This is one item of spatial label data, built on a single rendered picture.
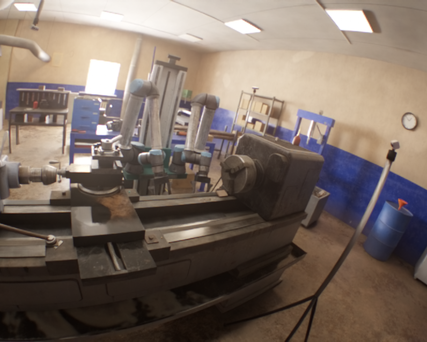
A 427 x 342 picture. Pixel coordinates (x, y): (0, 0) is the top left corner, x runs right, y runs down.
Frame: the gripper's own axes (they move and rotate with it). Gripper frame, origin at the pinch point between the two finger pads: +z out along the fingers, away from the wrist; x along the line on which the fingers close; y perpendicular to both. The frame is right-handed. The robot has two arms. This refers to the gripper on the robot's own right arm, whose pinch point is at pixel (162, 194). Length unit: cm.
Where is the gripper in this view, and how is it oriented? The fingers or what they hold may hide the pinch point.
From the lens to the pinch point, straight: 162.1
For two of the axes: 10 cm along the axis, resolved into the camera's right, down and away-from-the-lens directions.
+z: 1.3, 9.9, 1.1
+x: -7.1, 1.7, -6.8
